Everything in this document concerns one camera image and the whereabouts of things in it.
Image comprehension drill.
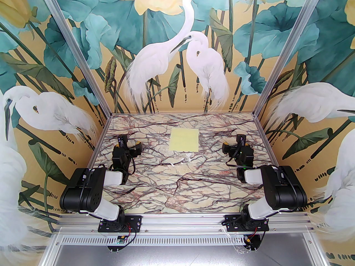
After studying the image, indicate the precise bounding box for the pale yellow paper sheet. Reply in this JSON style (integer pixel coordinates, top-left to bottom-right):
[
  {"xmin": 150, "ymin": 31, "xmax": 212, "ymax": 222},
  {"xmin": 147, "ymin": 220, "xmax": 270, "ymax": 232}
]
[{"xmin": 168, "ymin": 128, "xmax": 200, "ymax": 152}]

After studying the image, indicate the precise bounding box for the grey sheet metal tray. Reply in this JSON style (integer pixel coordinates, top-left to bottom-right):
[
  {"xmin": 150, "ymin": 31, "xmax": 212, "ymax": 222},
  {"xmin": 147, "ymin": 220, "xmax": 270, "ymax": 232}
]
[{"xmin": 42, "ymin": 244, "xmax": 329, "ymax": 266}]

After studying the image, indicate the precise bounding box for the perforated metal strip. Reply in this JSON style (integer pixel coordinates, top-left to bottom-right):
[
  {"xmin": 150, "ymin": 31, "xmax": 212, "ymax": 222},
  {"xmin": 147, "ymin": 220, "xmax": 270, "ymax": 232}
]
[{"xmin": 54, "ymin": 234, "xmax": 311, "ymax": 246}]

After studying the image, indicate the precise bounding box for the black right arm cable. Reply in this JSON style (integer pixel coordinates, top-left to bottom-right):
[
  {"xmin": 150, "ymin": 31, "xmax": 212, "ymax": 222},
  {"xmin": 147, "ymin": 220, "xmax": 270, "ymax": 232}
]
[{"xmin": 225, "ymin": 149, "xmax": 246, "ymax": 170}]

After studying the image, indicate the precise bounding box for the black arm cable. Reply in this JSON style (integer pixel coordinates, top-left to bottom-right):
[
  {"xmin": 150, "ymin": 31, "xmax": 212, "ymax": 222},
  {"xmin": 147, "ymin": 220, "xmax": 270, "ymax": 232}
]
[
  {"xmin": 121, "ymin": 157, "xmax": 137, "ymax": 190},
  {"xmin": 225, "ymin": 149, "xmax": 246, "ymax": 170}
]

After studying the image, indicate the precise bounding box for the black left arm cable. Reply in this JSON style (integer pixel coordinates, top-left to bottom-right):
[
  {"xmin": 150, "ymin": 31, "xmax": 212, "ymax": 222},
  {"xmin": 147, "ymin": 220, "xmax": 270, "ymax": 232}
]
[{"xmin": 121, "ymin": 157, "xmax": 137, "ymax": 190}]

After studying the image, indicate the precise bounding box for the thin aluminium table edge rail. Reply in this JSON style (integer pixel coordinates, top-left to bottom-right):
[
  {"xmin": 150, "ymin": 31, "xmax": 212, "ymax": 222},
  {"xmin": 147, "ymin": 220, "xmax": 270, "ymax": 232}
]
[
  {"xmin": 253, "ymin": 115, "xmax": 299, "ymax": 212},
  {"xmin": 67, "ymin": 115, "xmax": 113, "ymax": 213}
]

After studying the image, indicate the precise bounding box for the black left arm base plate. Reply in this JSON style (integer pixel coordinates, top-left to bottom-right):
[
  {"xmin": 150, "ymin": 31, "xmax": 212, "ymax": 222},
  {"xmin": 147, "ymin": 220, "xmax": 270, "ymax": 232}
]
[{"xmin": 98, "ymin": 214, "xmax": 142, "ymax": 233}]

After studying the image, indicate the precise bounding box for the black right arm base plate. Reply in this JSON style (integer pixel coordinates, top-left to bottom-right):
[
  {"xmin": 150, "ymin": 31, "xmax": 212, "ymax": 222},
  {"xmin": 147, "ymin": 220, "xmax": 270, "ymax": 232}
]
[{"xmin": 224, "ymin": 214, "xmax": 269, "ymax": 232}]

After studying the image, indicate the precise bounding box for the red and black wire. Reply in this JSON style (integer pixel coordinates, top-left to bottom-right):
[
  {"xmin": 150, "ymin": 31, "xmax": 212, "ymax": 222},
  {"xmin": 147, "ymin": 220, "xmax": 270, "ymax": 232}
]
[
  {"xmin": 125, "ymin": 223, "xmax": 137, "ymax": 244},
  {"xmin": 244, "ymin": 230, "xmax": 264, "ymax": 244}
]

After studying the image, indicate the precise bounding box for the wide aluminium frame rail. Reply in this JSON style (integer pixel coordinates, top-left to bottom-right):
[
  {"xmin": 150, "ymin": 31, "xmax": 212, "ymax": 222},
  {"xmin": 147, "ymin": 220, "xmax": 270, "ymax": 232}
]
[{"xmin": 53, "ymin": 214, "xmax": 316, "ymax": 235}]

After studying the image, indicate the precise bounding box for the aluminium frame post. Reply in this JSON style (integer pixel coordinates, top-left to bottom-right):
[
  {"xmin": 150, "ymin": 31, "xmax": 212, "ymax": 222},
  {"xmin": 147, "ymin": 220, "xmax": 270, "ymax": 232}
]
[
  {"xmin": 253, "ymin": 0, "xmax": 329, "ymax": 117},
  {"xmin": 37, "ymin": 0, "xmax": 113, "ymax": 117}
]

